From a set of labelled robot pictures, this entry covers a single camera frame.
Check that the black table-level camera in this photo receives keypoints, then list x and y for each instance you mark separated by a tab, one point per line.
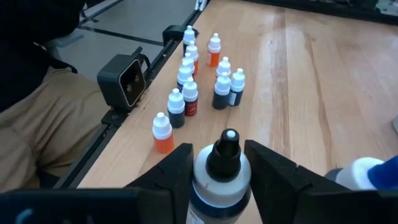
115	77

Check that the small orange dropper bottle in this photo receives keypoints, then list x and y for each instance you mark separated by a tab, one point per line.
192	51
214	46

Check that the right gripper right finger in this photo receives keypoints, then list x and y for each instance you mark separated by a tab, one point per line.
273	186

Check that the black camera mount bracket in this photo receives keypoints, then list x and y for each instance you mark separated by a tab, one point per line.
113	118

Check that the small orange bottle yellow label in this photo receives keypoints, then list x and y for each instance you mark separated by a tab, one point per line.
162	127

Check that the small maroon dropper bottle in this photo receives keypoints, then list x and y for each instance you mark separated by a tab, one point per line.
188	62

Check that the small blue-label dropper bottle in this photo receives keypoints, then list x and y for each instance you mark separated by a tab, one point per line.
237	82

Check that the large blue-cap coloring bottle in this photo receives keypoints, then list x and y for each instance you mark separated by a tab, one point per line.
357	174

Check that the small Dark Blue dropper bottle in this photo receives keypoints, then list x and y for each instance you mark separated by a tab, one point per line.
176	104

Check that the large black-cap coloring bottle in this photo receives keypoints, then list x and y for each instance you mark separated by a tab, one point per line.
222	186

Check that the small white-cap dropper bottle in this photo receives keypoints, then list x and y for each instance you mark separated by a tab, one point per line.
224	67

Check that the small Taro Purple dropper bottle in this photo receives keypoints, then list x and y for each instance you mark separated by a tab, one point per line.
184	74

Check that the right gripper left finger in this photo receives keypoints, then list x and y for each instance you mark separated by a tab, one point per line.
168	180

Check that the small red-label dropper bottle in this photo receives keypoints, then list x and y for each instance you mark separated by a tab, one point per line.
190	90

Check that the black edge clamp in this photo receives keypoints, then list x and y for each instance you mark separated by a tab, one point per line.
172	32

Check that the person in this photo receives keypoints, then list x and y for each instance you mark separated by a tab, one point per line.
46	124

